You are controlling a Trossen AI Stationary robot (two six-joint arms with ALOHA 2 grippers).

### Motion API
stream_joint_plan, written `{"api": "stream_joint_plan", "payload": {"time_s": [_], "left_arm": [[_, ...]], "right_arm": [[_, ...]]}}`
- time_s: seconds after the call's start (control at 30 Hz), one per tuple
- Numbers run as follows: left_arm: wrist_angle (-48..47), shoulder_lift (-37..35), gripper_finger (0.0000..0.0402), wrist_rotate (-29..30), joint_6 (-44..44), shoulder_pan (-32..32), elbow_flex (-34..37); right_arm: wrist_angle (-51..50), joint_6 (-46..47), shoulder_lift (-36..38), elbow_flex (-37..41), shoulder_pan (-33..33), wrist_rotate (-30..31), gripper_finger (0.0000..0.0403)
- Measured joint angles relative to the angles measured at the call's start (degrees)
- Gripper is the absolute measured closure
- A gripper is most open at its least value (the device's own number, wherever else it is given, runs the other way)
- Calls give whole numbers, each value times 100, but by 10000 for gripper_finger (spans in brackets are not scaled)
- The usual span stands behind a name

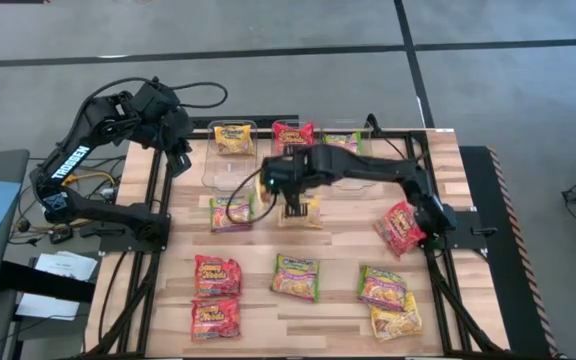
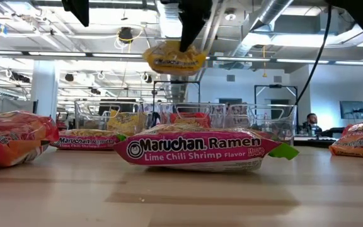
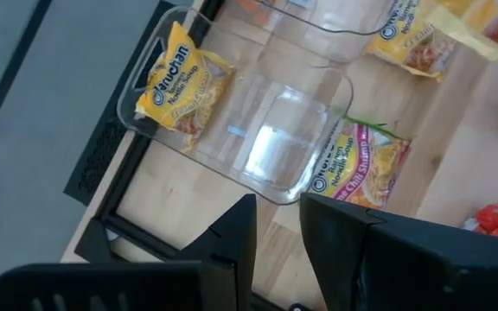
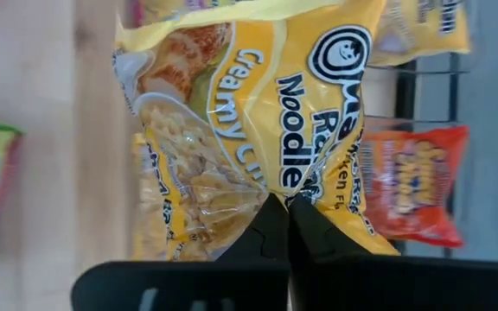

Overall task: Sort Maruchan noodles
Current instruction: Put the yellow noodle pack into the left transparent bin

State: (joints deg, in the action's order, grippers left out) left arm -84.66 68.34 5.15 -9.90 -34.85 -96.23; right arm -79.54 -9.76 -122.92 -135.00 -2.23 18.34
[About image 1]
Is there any black beam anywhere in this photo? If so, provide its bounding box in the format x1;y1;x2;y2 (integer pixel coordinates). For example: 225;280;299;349
0;260;97;304

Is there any black cable with plug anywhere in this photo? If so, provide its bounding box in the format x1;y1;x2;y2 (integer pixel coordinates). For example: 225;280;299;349
365;112;412;154

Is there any red Saucy Noods packet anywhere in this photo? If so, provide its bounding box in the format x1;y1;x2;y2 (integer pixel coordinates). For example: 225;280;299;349
373;200;427;260
271;121;316;154
193;254;243;299
190;296;242;343

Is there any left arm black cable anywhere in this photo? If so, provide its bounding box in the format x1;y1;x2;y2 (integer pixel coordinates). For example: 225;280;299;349
80;75;229;110

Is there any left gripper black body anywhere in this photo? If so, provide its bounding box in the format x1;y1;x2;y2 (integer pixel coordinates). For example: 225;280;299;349
140;107;194;154

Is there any yellow cable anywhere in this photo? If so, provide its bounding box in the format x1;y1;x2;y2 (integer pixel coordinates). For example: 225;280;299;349
60;169;119;189

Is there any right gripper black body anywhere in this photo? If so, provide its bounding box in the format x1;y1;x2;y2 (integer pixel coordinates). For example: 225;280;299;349
262;147;322;201

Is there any black mat striped edge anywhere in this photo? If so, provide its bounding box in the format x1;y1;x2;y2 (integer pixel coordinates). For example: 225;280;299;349
460;144;560;359

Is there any clear plastic bin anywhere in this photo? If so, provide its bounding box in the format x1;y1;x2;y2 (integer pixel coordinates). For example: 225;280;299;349
200;118;259;194
268;119;325;194
321;119;383;194

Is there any green lime chili ramen packet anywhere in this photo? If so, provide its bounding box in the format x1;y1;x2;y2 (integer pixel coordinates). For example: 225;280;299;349
209;194;256;234
322;130;363;154
356;265;409;312
269;253;321;304

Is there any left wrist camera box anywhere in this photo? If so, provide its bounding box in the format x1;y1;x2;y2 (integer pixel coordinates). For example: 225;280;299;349
166;149;193;177

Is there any black power adapter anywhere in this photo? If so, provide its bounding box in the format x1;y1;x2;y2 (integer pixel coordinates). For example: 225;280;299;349
48;227;75;245

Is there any white paper sheet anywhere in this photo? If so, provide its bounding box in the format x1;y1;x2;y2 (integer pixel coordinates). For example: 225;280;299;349
33;250;99;282
15;292;82;322

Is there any black aluminium rail frame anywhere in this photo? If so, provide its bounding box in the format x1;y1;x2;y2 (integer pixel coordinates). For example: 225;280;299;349
85;114;512;360

